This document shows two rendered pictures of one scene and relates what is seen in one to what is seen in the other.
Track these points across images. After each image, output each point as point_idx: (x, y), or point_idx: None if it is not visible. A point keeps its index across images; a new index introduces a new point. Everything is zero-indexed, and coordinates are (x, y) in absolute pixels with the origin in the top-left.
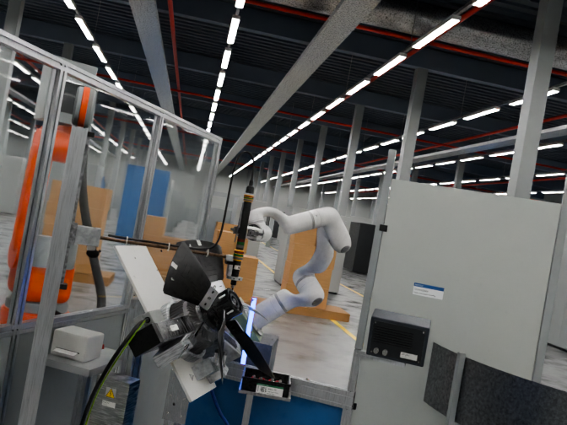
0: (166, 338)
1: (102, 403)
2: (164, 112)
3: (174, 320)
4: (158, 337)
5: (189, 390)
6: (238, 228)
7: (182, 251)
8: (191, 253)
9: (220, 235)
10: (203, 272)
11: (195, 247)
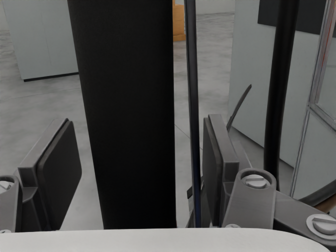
0: (189, 202)
1: None
2: None
3: (213, 226)
4: (191, 186)
5: None
6: (191, 144)
7: (236, 105)
8: (230, 119)
9: (264, 154)
10: (201, 185)
11: (330, 184)
